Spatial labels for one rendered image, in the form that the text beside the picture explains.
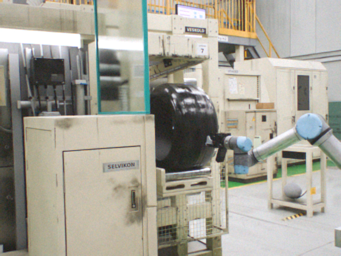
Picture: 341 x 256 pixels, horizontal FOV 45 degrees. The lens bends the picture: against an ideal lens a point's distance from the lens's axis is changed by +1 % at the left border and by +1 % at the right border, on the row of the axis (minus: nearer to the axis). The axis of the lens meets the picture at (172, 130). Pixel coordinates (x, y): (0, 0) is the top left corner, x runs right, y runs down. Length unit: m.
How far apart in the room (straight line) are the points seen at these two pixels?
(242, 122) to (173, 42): 4.36
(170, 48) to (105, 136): 1.36
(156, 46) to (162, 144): 0.65
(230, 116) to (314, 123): 5.27
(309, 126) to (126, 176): 0.88
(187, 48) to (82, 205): 1.62
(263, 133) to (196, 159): 5.01
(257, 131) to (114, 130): 5.79
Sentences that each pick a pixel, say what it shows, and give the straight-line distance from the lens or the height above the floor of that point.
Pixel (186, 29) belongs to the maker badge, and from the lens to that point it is 3.27.
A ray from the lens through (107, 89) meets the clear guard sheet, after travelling 2.01.
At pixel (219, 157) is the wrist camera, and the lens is 2.27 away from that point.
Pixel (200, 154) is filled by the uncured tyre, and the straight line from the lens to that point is 2.42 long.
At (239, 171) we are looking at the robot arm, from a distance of 2.13.
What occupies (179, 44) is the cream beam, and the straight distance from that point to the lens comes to 2.85.
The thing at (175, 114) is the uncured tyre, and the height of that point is 1.26.
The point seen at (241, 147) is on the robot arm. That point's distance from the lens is 2.09.
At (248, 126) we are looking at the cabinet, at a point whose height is 0.96.
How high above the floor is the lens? 1.29
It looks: 3 degrees down
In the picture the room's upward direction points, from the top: 1 degrees counter-clockwise
